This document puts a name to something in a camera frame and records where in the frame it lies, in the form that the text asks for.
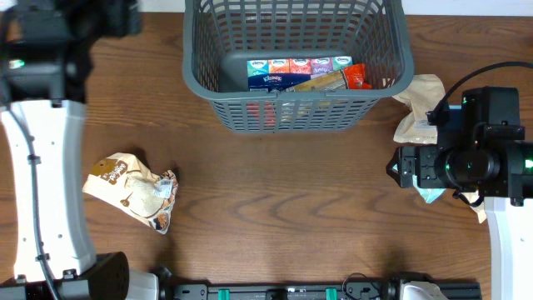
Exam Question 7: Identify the Kleenex tissue multipack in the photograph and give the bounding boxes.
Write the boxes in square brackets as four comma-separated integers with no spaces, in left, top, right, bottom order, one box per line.
[247,56,353,92]

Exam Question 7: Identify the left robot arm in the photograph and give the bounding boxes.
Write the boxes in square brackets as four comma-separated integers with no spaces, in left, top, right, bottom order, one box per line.
[1,0,162,300]

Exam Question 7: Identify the orange spaghetti packet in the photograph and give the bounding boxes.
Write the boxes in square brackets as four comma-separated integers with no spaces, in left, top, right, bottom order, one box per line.
[248,63,372,123]

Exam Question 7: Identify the grey plastic basket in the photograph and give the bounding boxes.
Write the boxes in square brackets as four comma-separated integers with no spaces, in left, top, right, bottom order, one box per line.
[182,0,415,133]

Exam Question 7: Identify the cream brown snack bag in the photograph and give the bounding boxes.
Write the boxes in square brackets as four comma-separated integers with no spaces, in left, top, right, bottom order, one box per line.
[82,152,178,234]

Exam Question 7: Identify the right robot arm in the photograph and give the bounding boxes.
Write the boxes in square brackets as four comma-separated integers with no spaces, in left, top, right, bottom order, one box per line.
[386,87,532,299]

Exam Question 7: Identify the beige paper pouch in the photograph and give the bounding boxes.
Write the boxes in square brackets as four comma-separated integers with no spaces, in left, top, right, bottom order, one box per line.
[393,74,446,144]

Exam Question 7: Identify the brown white snack bag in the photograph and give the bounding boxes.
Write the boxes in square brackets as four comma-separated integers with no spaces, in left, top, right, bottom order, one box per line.
[453,191,487,223]

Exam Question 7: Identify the teal snack packet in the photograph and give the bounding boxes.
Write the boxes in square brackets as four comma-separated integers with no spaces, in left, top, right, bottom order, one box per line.
[386,162,445,204]

